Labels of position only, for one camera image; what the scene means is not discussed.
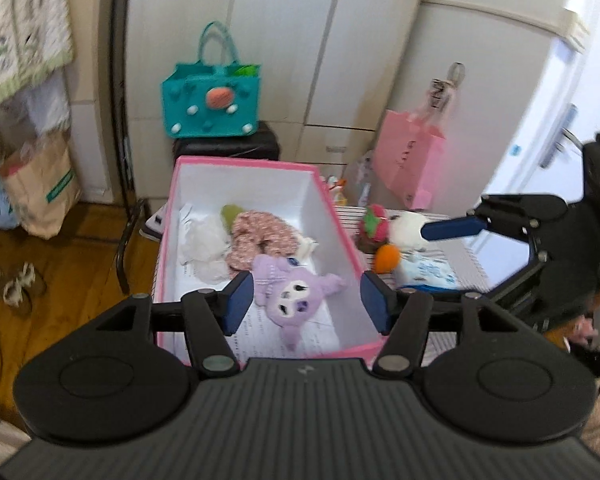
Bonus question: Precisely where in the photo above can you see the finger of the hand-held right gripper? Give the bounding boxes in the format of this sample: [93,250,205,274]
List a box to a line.
[480,240,548,316]
[421,192,568,242]

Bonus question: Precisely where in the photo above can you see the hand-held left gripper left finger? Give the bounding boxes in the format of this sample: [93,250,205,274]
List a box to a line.
[92,271,255,380]

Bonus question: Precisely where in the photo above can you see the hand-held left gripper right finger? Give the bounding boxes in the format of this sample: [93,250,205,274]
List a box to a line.
[360,270,513,380]

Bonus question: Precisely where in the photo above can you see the white panda plush toy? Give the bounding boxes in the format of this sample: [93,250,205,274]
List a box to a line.
[387,211,451,251]

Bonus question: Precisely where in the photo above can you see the purple plush toy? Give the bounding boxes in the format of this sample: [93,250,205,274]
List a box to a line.
[250,254,347,352]

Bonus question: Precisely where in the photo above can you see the floral fabric scrunchie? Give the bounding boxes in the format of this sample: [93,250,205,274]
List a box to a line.
[225,211,303,276]

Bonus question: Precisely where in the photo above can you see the pink cardboard box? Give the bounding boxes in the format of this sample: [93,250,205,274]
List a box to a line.
[152,156,388,365]

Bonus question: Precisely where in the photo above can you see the striped tablecloth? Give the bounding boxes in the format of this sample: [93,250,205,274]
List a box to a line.
[140,202,491,376]

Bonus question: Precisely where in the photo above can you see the orange carrot plush toy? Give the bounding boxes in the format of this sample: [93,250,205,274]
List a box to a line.
[374,244,402,273]

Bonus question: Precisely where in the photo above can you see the blue patterned tissue pack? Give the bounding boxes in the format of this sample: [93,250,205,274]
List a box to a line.
[392,252,462,291]

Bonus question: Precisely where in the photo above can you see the strawberry plush toy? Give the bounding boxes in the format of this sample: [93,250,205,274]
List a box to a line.
[356,204,393,253]

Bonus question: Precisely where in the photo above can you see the pink gift bag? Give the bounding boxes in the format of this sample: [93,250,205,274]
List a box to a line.
[372,80,456,211]

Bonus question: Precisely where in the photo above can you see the clear plastic bag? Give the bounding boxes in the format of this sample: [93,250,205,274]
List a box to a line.
[342,150,381,208]

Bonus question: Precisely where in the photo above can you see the white door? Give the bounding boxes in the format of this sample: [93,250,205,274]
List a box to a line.
[460,0,600,286]

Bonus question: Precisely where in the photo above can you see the teal felt handbag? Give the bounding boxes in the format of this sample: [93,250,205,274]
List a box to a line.
[161,21,262,139]

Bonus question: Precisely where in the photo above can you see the black clothes rack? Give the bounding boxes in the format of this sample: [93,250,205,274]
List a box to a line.
[107,0,136,206]

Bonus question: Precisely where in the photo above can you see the brown paper bag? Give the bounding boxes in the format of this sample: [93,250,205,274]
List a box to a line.
[0,132,81,238]

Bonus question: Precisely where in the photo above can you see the grey three-door wardrobe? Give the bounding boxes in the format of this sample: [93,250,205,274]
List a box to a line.
[125,0,431,166]

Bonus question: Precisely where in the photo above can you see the white fleece pajama pants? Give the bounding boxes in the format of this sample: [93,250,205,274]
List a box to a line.
[0,67,73,161]

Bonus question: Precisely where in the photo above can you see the silver door handle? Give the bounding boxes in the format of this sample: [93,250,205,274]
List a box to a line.
[539,104,586,170]

